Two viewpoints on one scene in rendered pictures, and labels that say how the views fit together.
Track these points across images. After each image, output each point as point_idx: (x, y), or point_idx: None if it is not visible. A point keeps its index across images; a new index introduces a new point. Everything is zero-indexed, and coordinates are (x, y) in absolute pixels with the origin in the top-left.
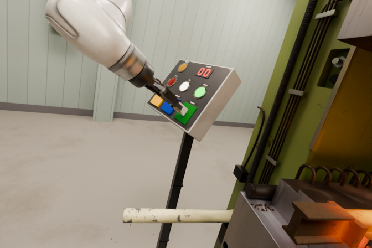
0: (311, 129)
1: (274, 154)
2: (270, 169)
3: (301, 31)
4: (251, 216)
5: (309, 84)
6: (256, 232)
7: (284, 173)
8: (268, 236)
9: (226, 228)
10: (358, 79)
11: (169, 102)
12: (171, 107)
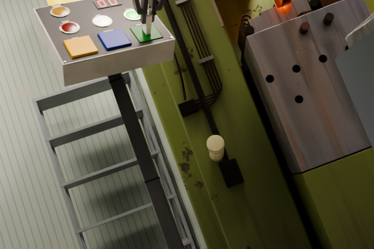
0: (212, 15)
1: (205, 53)
2: (210, 69)
3: None
4: (265, 34)
5: None
6: (274, 35)
7: (221, 59)
8: (279, 25)
9: (228, 160)
10: None
11: (161, 1)
12: (156, 13)
